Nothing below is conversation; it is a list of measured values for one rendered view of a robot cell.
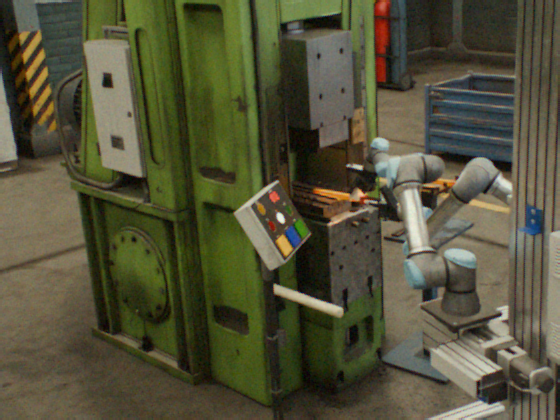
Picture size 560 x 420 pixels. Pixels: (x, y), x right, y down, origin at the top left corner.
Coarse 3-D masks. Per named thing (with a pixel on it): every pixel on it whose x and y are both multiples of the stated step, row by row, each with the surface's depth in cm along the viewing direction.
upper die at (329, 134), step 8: (344, 120) 402; (288, 128) 404; (296, 128) 400; (320, 128) 391; (328, 128) 395; (336, 128) 399; (344, 128) 403; (296, 136) 402; (304, 136) 398; (312, 136) 394; (320, 136) 392; (328, 136) 396; (336, 136) 400; (344, 136) 404; (304, 144) 399; (312, 144) 396; (320, 144) 393; (328, 144) 397
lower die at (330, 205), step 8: (296, 184) 434; (304, 184) 435; (296, 192) 424; (304, 192) 423; (312, 192) 420; (296, 200) 415; (304, 200) 414; (320, 200) 410; (328, 200) 409; (336, 200) 409; (344, 200) 413; (296, 208) 416; (304, 208) 412; (320, 208) 404; (328, 208) 406; (336, 208) 410; (344, 208) 414; (328, 216) 407
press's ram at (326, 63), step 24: (288, 48) 382; (312, 48) 377; (336, 48) 388; (288, 72) 386; (312, 72) 380; (336, 72) 391; (288, 96) 391; (312, 96) 383; (336, 96) 394; (288, 120) 395; (312, 120) 386; (336, 120) 398
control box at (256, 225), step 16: (272, 192) 364; (240, 208) 351; (256, 208) 348; (272, 208) 358; (256, 224) 345; (288, 224) 364; (304, 224) 376; (256, 240) 348; (272, 240) 347; (288, 240) 358; (304, 240) 369; (272, 256) 348; (288, 256) 352
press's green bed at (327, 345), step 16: (352, 304) 424; (368, 304) 434; (304, 320) 432; (320, 320) 422; (336, 320) 418; (352, 320) 428; (368, 320) 443; (304, 336) 435; (320, 336) 427; (336, 336) 421; (352, 336) 445; (368, 336) 446; (304, 352) 439; (320, 352) 430; (336, 352) 423; (352, 352) 439; (368, 352) 443; (304, 368) 442; (320, 368) 433; (336, 368) 426; (352, 368) 435; (368, 368) 445; (320, 384) 437; (336, 384) 430; (352, 384) 438
